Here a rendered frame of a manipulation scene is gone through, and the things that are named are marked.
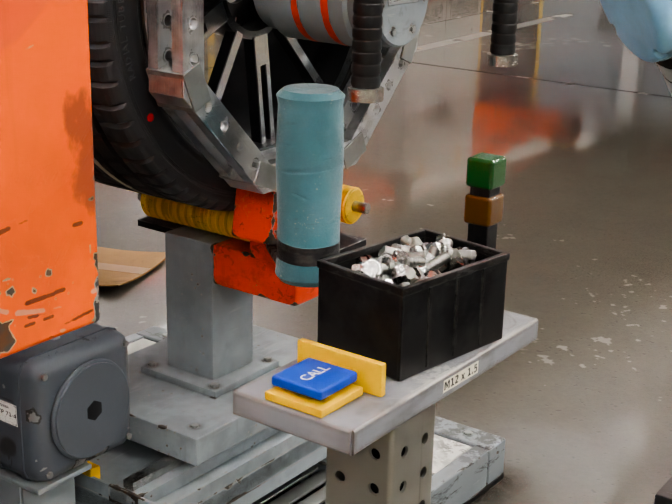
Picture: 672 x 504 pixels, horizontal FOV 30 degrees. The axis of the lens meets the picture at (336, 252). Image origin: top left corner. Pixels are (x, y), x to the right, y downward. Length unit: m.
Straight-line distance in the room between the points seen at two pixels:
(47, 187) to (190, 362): 0.71
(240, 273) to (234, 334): 0.15
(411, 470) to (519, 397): 1.00
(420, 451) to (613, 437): 0.90
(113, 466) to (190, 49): 0.68
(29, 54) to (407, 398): 0.56
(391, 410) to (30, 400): 0.50
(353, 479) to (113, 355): 0.39
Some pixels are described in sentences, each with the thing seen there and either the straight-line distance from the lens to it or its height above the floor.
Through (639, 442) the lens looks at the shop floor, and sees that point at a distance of 2.41.
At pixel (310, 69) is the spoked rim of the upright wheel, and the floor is 0.71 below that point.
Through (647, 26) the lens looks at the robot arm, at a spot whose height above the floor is 0.90.
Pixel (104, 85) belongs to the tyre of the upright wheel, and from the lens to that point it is 1.62.
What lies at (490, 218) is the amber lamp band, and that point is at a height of 0.58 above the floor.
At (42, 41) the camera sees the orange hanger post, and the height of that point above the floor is 0.85.
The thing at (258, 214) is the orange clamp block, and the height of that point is 0.54.
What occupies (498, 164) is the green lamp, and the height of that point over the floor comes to 0.65.
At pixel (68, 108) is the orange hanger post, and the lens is 1.36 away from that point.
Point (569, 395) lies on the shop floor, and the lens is 2.57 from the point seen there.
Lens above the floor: 1.05
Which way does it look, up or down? 18 degrees down
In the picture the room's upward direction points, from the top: 1 degrees clockwise
